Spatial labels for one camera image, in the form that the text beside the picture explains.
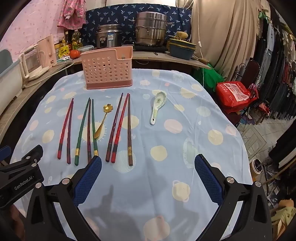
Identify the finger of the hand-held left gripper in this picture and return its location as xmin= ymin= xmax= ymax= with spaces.
xmin=0 ymin=145 xmax=44 ymax=173
xmin=0 ymin=146 xmax=11 ymax=163

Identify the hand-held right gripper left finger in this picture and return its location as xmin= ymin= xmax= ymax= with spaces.
xmin=24 ymin=156 xmax=102 ymax=241

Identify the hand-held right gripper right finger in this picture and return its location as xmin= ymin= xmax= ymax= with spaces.
xmin=194 ymin=154 xmax=272 ymax=241

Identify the green chopstick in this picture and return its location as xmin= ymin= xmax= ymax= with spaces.
xmin=74 ymin=97 xmax=90 ymax=166
xmin=91 ymin=99 xmax=99 ymax=158

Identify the red chopstick with black band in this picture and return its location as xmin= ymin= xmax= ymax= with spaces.
xmin=111 ymin=93 xmax=129 ymax=163
xmin=57 ymin=98 xmax=74 ymax=160

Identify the pink perforated utensil basket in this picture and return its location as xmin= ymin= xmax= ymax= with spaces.
xmin=80 ymin=46 xmax=134 ymax=90

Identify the dark maroon chopstick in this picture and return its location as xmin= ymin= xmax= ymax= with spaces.
xmin=87 ymin=102 xmax=92 ymax=164
xmin=105 ymin=93 xmax=124 ymax=163

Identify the dark purple chopstick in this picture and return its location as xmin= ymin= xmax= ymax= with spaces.
xmin=67 ymin=101 xmax=74 ymax=164

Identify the gold flower spoon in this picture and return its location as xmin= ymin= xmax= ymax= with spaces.
xmin=94 ymin=104 xmax=113 ymax=139

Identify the floor bucket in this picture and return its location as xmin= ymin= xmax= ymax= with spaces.
xmin=251 ymin=159 xmax=266 ymax=181

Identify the brown chopstick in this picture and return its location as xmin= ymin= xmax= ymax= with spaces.
xmin=127 ymin=94 xmax=134 ymax=166

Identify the blue printed tablecloth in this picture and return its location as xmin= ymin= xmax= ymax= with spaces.
xmin=9 ymin=68 xmax=252 ymax=241

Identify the light blue plastic bin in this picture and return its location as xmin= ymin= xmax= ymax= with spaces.
xmin=0 ymin=50 xmax=23 ymax=102

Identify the red printed bag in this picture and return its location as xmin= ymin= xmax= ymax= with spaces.
xmin=216 ymin=82 xmax=258 ymax=114

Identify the white ceramic soup spoon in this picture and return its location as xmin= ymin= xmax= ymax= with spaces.
xmin=150 ymin=91 xmax=167 ymax=126

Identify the green plastic bag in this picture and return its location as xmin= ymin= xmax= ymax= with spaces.
xmin=192 ymin=64 xmax=223 ymax=93

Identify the pink electric kettle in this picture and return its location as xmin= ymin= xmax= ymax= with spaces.
xmin=37 ymin=35 xmax=58 ymax=67

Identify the yellow label seasoning packet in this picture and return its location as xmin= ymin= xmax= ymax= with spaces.
xmin=58 ymin=43 xmax=70 ymax=58

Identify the dark metal chair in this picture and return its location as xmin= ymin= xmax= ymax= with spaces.
xmin=231 ymin=61 xmax=263 ymax=126

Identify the row of hanging clothes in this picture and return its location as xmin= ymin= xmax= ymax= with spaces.
xmin=252 ymin=9 xmax=296 ymax=121

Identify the cooking oil bottle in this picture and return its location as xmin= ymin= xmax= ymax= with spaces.
xmin=72 ymin=30 xmax=83 ymax=50

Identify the blue plastic basin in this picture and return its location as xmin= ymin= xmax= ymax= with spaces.
xmin=169 ymin=45 xmax=195 ymax=61

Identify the pink printed curtain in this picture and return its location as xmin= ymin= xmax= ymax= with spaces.
xmin=5 ymin=0 xmax=67 ymax=63

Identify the grey countertop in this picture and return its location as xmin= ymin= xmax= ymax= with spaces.
xmin=55 ymin=51 xmax=212 ymax=70

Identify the steel rice cooker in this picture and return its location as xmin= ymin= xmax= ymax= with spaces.
xmin=96 ymin=24 xmax=123 ymax=49

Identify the black induction cooktop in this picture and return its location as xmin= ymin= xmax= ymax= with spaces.
xmin=133 ymin=44 xmax=168 ymax=53

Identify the pink floral garment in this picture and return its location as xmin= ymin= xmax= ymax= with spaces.
xmin=57 ymin=0 xmax=87 ymax=30

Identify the beige curtain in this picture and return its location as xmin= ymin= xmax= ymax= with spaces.
xmin=176 ymin=0 xmax=271 ymax=80

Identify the navy leaf print cloth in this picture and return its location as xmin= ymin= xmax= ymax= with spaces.
xmin=82 ymin=5 xmax=192 ymax=47

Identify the steel steamer pot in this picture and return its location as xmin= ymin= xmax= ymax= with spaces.
xmin=134 ymin=12 xmax=175 ymax=47

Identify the white cable with switch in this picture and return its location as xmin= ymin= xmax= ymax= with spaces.
xmin=196 ymin=0 xmax=205 ymax=90

